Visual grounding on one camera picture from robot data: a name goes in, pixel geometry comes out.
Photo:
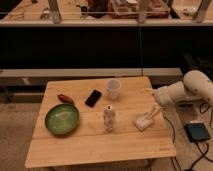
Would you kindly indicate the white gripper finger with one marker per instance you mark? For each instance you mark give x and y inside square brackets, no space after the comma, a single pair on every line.
[157,111]
[154,107]

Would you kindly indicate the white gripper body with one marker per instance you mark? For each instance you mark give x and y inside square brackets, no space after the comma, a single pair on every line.
[161,96]

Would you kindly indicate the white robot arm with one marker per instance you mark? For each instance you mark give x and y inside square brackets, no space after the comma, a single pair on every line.
[195,85]

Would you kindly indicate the white ceramic cup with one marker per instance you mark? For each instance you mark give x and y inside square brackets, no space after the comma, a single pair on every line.
[113,87]

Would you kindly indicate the green ceramic bowl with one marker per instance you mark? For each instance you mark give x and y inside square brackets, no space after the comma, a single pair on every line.
[62,119]

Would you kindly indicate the black power box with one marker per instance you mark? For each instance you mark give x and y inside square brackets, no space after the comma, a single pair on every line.
[197,132]

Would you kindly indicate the small white bottle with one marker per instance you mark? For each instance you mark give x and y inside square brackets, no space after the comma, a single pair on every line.
[109,118]

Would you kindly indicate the wooden table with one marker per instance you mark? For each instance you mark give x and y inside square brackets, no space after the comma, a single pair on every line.
[90,142]

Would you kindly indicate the black smartphone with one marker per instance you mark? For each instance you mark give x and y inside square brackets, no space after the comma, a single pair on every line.
[93,98]

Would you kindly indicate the brown red toy object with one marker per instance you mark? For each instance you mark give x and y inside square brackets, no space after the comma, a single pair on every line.
[65,99]

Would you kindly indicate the cluttered background workbench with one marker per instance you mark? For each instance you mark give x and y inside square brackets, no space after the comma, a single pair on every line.
[106,12]

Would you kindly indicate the long metal shelf rail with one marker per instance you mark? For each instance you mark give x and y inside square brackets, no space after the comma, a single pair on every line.
[29,77]

